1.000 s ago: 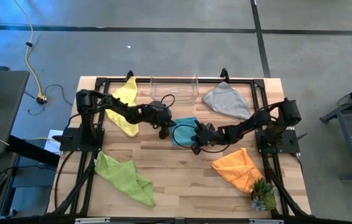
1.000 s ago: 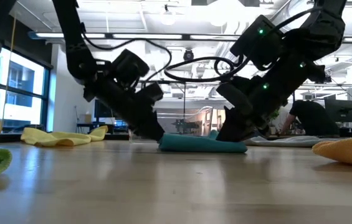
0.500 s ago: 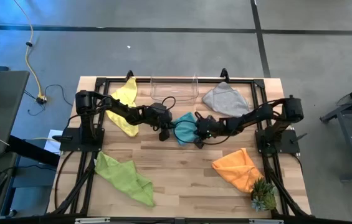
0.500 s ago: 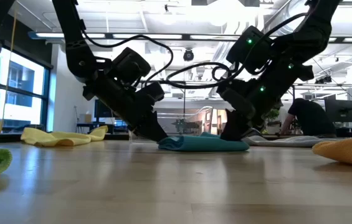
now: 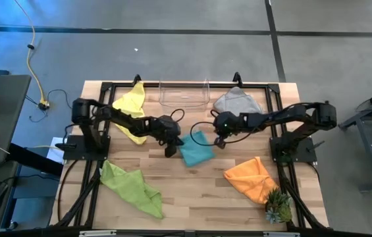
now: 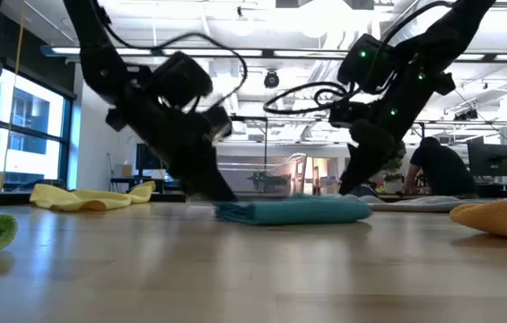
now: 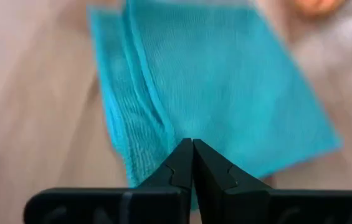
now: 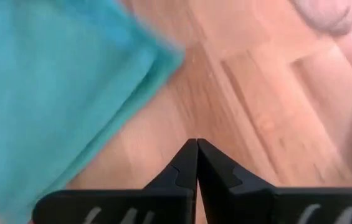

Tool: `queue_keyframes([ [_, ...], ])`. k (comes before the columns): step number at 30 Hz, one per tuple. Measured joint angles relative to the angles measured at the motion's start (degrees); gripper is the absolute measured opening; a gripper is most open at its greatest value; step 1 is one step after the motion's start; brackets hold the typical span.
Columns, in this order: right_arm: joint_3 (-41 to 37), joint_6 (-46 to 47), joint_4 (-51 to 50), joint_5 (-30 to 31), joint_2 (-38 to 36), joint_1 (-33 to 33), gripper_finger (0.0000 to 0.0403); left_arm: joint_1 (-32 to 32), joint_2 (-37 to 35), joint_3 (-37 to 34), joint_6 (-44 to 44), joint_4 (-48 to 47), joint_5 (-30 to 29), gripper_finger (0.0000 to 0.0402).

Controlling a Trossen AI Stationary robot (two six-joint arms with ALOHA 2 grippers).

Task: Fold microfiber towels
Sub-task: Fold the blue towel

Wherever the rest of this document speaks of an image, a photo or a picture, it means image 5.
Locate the white metal bracket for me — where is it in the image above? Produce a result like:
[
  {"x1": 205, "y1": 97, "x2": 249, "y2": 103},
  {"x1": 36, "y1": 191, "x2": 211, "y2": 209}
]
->
[
  {"x1": 78, "y1": 230, "x2": 118, "y2": 237},
  {"x1": 263, "y1": 231, "x2": 301, "y2": 237}
]

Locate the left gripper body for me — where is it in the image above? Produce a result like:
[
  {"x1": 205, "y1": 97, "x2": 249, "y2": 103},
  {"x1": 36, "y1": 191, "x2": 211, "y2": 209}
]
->
[{"x1": 148, "y1": 114, "x2": 182, "y2": 146}]

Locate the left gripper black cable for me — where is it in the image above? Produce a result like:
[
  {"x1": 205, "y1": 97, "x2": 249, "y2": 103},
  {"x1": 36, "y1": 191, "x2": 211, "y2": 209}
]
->
[{"x1": 168, "y1": 108, "x2": 186, "y2": 125}]

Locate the yellow microfiber towel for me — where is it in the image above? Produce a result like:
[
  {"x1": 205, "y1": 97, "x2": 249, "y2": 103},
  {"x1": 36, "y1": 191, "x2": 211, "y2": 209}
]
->
[{"x1": 111, "y1": 81, "x2": 148, "y2": 146}]

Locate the white paper sheet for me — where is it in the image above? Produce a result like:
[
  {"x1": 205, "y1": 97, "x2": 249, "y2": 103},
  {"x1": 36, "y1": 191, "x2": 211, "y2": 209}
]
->
[{"x1": 45, "y1": 136, "x2": 71, "y2": 165}]

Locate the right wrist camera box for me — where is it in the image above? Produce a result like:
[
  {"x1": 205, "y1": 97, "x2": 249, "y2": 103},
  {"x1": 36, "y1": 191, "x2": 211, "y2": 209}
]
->
[{"x1": 213, "y1": 135, "x2": 227, "y2": 150}]

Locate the green microfiber towel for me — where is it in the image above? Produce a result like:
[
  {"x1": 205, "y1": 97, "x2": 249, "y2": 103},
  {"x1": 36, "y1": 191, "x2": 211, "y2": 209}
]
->
[{"x1": 99, "y1": 159, "x2": 165, "y2": 221}]

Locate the yellow floor cable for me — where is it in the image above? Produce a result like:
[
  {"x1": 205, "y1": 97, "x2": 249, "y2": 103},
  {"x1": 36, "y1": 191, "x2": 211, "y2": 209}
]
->
[{"x1": 13, "y1": 0, "x2": 51, "y2": 111}]

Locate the black aluminium rig frame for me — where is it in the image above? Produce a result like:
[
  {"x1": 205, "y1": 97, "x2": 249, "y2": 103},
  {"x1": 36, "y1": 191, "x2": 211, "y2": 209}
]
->
[{"x1": 49, "y1": 71, "x2": 331, "y2": 237}]

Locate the small potted succulent plant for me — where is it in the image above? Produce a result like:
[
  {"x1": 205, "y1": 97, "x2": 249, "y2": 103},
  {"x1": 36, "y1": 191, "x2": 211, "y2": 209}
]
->
[{"x1": 263, "y1": 187, "x2": 294, "y2": 225}]

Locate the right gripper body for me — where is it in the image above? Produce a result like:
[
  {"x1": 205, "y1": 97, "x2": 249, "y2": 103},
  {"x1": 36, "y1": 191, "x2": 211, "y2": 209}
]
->
[{"x1": 211, "y1": 110, "x2": 242, "y2": 138}]

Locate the grey microfiber towel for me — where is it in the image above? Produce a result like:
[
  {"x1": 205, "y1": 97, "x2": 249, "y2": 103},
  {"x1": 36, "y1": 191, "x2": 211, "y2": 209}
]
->
[{"x1": 212, "y1": 86, "x2": 265, "y2": 117}]

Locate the thin black floor cable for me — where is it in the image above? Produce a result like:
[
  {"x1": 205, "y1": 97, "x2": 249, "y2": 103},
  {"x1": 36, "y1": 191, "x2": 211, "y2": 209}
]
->
[{"x1": 24, "y1": 88, "x2": 73, "y2": 124}]

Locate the orange microfiber towel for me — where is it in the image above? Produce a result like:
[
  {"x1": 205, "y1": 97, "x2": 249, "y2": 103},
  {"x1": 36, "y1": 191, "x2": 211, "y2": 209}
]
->
[{"x1": 223, "y1": 156, "x2": 280, "y2": 206}]

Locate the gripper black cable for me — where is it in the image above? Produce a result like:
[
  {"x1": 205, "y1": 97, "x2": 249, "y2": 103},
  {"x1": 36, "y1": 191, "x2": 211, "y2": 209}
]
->
[
  {"x1": 190, "y1": 109, "x2": 264, "y2": 148},
  {"x1": 168, "y1": 108, "x2": 186, "y2": 125}
]

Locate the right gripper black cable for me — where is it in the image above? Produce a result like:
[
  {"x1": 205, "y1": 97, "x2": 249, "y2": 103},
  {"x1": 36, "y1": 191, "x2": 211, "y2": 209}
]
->
[{"x1": 190, "y1": 109, "x2": 264, "y2": 148}]

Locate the clear plastic bin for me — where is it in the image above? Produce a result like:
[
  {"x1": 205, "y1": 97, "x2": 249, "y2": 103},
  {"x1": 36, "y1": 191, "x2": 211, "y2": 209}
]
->
[{"x1": 158, "y1": 78, "x2": 211, "y2": 109}]

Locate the grey metal cart frame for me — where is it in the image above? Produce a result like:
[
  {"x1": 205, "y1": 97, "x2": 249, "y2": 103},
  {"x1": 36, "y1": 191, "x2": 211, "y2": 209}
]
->
[{"x1": 338, "y1": 81, "x2": 372, "y2": 193}]

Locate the teal microfiber towel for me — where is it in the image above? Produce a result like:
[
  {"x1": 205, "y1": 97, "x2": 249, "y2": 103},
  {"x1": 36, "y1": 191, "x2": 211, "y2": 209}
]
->
[{"x1": 178, "y1": 130, "x2": 217, "y2": 168}]

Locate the black angled bar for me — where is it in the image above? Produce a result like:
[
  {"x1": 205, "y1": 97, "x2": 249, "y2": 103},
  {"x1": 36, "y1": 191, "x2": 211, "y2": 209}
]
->
[{"x1": 7, "y1": 142, "x2": 65, "y2": 177}]

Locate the grey side desk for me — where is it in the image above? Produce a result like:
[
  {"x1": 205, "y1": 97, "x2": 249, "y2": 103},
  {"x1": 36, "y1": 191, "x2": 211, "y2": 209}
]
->
[{"x1": 0, "y1": 74, "x2": 32, "y2": 166}]

